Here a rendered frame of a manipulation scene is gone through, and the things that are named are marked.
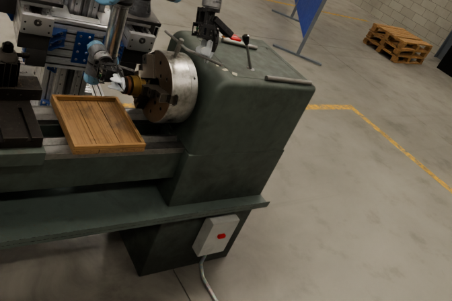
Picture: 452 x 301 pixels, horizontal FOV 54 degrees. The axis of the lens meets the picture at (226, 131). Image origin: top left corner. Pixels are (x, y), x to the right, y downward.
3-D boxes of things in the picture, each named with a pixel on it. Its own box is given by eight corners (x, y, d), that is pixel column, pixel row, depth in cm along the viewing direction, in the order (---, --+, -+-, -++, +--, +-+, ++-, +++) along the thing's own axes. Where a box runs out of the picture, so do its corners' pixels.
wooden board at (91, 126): (115, 103, 210) (117, 96, 208) (144, 151, 188) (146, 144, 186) (50, 101, 192) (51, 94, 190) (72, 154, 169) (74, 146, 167)
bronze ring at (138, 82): (142, 70, 189) (122, 69, 184) (150, 82, 183) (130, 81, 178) (136, 89, 194) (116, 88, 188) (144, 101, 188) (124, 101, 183)
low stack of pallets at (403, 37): (391, 45, 987) (402, 27, 966) (422, 64, 938) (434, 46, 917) (360, 41, 905) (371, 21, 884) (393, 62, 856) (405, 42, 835)
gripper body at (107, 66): (99, 84, 183) (91, 70, 191) (119, 86, 188) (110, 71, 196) (103, 68, 179) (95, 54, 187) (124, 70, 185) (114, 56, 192)
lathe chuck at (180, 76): (148, 94, 215) (169, 37, 198) (174, 137, 196) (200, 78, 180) (131, 93, 209) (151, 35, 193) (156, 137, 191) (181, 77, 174)
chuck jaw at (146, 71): (157, 80, 196) (155, 54, 196) (162, 78, 192) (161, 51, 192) (134, 78, 189) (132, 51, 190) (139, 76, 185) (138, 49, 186)
